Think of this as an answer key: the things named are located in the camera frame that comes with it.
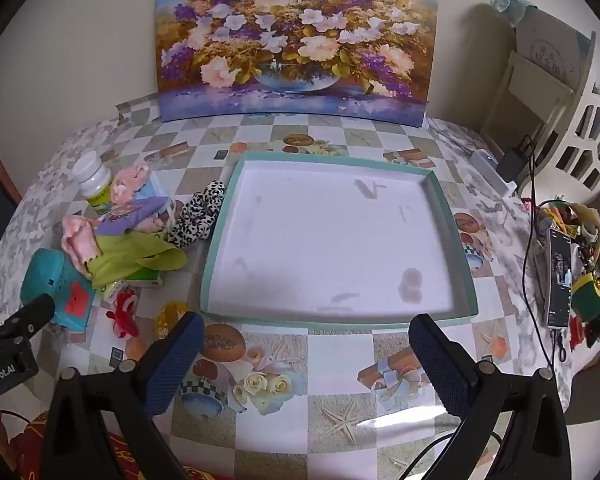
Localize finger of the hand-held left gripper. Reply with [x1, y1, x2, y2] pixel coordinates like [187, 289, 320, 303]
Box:
[0, 292, 56, 347]

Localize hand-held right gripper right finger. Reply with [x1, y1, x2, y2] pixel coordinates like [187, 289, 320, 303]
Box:
[409, 312, 578, 480]

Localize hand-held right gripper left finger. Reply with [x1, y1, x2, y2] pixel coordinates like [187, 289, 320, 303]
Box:
[39, 311, 206, 480]

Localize fluffy pink orange cloth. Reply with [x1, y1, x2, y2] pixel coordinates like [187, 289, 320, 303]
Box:
[61, 214, 103, 278]

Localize lime green cloth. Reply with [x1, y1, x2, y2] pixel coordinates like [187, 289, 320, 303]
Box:
[91, 231, 188, 291]

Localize leopard print scrunchie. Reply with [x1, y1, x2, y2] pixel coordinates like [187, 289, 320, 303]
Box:
[167, 180, 227, 249]

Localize purple cloth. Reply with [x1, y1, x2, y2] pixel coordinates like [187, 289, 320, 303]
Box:
[95, 196, 173, 236]

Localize teal-framed picture box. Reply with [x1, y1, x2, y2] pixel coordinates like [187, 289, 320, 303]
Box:
[200, 152, 478, 332]

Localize yellow patterned soft ball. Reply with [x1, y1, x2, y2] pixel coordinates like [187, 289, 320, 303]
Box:
[154, 301, 193, 346]

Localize teal wipes box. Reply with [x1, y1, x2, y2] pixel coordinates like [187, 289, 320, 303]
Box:
[20, 248, 101, 333]

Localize red printed cloth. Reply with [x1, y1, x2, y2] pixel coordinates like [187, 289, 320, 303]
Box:
[0, 410, 221, 480]

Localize black smartphone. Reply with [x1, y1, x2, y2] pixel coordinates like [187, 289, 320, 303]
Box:
[545, 228, 573, 331]

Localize white bottle with green label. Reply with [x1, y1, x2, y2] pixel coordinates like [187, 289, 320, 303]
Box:
[74, 151, 115, 217]

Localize blue face mask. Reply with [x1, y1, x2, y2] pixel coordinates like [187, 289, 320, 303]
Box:
[130, 172, 173, 211]

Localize bag of colourful odds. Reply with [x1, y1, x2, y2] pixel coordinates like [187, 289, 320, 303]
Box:
[530, 199, 600, 351]

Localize pink cloth flower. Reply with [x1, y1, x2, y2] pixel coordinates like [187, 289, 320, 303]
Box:
[111, 164, 152, 208]

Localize white power strip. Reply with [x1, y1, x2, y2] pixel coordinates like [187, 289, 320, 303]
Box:
[470, 149, 518, 196]

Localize black charger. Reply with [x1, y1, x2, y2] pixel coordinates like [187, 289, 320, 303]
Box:
[495, 146, 531, 183]

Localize cream folding chair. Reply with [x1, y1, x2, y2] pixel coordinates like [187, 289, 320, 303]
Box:
[480, 50, 576, 161]

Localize flower painting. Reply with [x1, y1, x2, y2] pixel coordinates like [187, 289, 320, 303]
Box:
[152, 0, 440, 128]

